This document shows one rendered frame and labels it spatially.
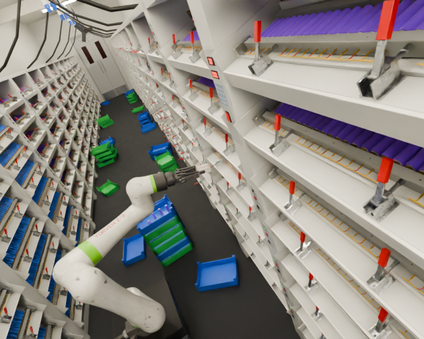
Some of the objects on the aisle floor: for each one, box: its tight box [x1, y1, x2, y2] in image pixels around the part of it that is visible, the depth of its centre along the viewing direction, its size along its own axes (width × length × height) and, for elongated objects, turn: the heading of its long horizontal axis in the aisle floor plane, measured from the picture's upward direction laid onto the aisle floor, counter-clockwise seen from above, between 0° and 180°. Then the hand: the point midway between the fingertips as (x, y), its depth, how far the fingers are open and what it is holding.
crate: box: [160, 242, 195, 268], centre depth 231 cm, size 30×20×8 cm
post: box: [187, 0, 307, 339], centre depth 104 cm, size 20×9×176 cm, turn 138°
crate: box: [195, 255, 239, 292], centre depth 195 cm, size 30×20×8 cm
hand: (203, 169), depth 139 cm, fingers open, 3 cm apart
